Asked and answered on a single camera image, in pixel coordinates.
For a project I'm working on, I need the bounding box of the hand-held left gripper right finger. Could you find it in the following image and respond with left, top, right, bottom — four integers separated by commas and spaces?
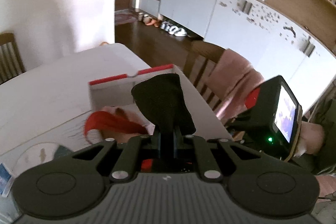
173, 127, 263, 182

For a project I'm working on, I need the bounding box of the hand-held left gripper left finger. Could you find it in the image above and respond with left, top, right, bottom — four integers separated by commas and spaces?
72, 127, 161, 182

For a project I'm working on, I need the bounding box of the red cardboard box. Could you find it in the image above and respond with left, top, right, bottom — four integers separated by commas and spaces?
88, 64, 234, 146

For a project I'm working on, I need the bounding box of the black cloth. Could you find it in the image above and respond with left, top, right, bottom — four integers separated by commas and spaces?
131, 74, 196, 136

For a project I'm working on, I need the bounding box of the red cloth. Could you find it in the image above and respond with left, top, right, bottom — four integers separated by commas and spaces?
84, 112, 147, 140

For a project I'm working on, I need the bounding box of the pink towel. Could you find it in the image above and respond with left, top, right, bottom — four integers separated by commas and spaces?
88, 106, 158, 144

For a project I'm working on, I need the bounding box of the person's right forearm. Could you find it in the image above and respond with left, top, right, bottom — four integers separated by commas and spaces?
294, 94, 336, 177

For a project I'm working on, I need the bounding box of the pink draped cloth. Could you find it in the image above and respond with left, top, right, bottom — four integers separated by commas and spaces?
207, 49, 264, 122

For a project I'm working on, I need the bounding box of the wooden chair with cloth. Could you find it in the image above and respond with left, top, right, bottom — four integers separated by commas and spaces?
184, 41, 226, 111

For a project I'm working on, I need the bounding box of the row of shoes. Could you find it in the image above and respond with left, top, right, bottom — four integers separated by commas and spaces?
138, 13, 189, 38

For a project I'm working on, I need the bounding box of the patterned door mat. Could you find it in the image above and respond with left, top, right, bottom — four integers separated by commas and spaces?
115, 10, 138, 26

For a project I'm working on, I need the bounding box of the wooden slatted chair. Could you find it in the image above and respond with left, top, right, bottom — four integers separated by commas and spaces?
0, 32, 25, 84

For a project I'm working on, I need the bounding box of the white wall cabinet unit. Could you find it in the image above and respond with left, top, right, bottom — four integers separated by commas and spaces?
134, 0, 336, 88

